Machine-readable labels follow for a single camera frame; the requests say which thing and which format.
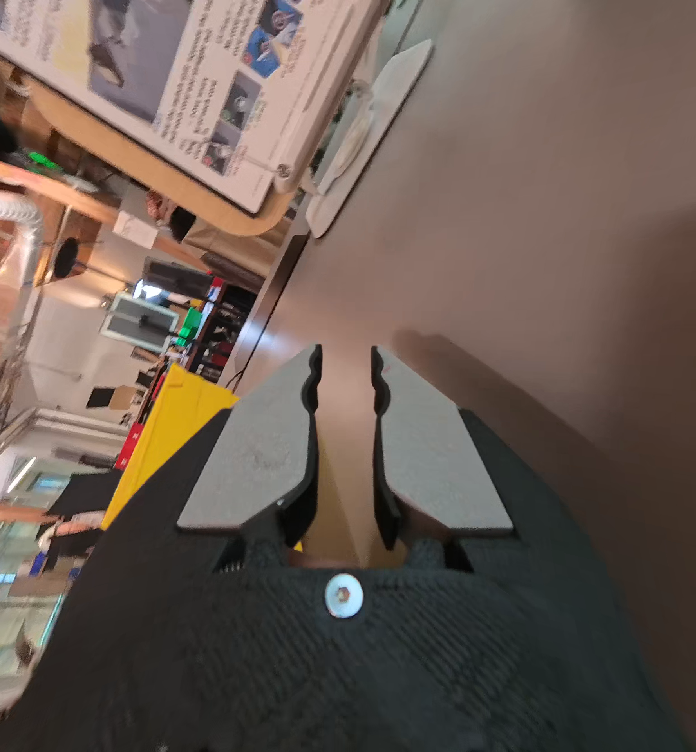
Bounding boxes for black floor lamp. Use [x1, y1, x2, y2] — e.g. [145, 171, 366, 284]
[53, 237, 134, 290]

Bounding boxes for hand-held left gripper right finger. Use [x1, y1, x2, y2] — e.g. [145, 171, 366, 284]
[371, 345, 515, 552]

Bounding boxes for printed instruction poster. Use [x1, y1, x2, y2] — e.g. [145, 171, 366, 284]
[0, 0, 385, 215]

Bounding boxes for white poster stand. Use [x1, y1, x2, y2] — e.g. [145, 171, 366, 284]
[300, 38, 435, 240]

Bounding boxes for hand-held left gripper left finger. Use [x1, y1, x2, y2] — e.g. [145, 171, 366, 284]
[176, 343, 324, 548]

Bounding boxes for yellow plastic bin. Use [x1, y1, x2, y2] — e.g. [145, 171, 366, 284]
[100, 362, 241, 531]

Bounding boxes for silver elbow air duct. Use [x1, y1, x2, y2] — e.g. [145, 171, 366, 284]
[0, 191, 44, 412]

